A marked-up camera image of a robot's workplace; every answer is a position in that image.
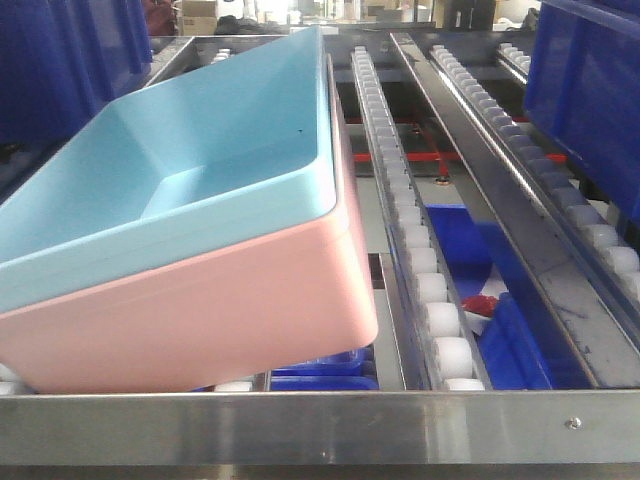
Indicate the pink plastic box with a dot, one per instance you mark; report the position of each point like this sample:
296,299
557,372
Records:
273,300

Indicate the light blue plastic box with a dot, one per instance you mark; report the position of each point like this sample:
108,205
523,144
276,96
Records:
219,155

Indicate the blue bins below front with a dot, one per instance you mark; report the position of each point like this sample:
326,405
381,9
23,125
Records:
350,370

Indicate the white roller track centre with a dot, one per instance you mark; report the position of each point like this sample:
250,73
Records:
254,383

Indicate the white roller track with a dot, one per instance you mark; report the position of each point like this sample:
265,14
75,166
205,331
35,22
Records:
606,251
12,384
254,383
435,342

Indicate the white roller track middle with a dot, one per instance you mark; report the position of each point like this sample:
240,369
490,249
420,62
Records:
435,342

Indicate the red item in bin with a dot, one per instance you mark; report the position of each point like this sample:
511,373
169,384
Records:
483,305

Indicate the blue bin below rollers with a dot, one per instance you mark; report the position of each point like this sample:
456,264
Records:
520,344

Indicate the cardboard box background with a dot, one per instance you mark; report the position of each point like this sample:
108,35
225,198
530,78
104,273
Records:
197,18

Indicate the white roller track right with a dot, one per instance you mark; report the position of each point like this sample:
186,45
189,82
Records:
606,251

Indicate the dark blue crate on rollers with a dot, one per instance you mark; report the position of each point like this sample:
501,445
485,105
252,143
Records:
583,91

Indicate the dark blue crate upper left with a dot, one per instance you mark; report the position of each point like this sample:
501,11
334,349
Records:
63,61

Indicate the white roller track left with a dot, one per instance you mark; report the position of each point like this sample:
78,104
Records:
12,384

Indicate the steel flow rack front rail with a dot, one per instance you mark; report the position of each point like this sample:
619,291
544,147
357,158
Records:
322,428

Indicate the steel divider rail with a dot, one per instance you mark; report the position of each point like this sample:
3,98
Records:
583,320

